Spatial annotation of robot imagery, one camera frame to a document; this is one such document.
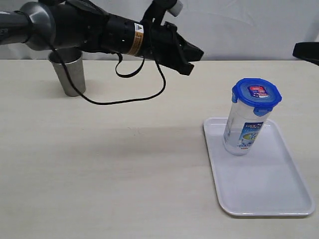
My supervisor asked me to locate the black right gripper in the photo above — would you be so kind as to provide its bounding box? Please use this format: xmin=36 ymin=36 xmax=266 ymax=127
xmin=293 ymin=42 xmax=319 ymax=66

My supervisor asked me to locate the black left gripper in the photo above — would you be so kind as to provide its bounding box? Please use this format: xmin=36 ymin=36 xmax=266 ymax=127
xmin=141 ymin=0 xmax=204 ymax=76

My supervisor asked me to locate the blue container lid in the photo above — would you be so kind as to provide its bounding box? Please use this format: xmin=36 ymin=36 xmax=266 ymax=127
xmin=232 ymin=78 xmax=282 ymax=117

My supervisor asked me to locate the clear tall plastic container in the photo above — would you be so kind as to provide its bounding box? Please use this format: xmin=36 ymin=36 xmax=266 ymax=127
xmin=223 ymin=100 xmax=271 ymax=155

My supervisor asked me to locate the stainless steel cup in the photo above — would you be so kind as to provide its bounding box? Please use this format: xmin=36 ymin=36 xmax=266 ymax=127
xmin=48 ymin=48 xmax=86 ymax=97

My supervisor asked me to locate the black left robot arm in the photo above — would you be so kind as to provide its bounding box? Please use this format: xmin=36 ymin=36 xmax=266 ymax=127
xmin=0 ymin=0 xmax=204 ymax=75

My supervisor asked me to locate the white backdrop curtain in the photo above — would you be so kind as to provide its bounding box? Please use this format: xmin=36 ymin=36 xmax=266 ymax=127
xmin=0 ymin=0 xmax=319 ymax=61

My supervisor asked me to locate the white plastic tray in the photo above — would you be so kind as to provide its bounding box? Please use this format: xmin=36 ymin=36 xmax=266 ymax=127
xmin=203 ymin=117 xmax=316 ymax=218

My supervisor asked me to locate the black cable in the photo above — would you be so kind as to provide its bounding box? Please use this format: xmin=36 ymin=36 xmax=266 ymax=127
xmin=48 ymin=14 xmax=167 ymax=105

